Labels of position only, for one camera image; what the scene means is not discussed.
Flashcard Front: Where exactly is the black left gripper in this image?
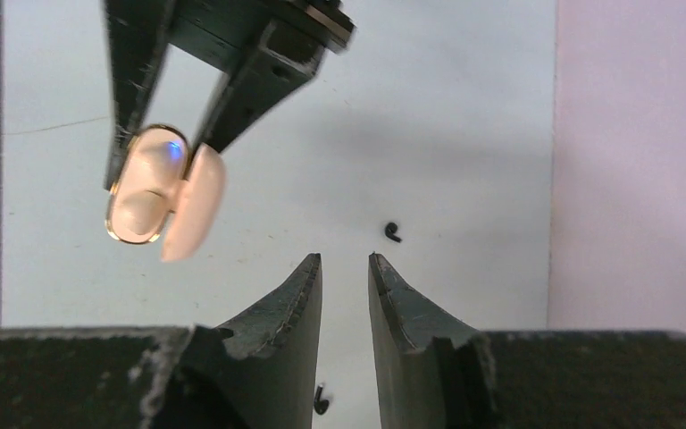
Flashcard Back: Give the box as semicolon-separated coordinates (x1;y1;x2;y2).
104;0;356;190

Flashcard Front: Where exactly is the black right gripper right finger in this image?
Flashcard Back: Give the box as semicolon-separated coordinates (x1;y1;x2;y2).
368;253;686;428

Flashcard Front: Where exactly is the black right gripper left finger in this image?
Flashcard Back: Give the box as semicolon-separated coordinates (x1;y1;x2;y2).
0;254;322;428

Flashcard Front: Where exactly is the white earbud charging case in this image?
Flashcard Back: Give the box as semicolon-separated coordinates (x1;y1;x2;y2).
105;124;227;262

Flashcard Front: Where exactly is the black earbud near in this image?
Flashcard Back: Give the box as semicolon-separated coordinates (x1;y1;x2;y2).
313;383;330;416

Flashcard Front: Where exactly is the black earbud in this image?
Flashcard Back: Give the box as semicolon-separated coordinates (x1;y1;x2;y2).
383;222;402;243
313;383;330;416

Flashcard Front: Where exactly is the black earbud far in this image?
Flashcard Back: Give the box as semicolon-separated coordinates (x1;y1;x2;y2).
383;222;402;243

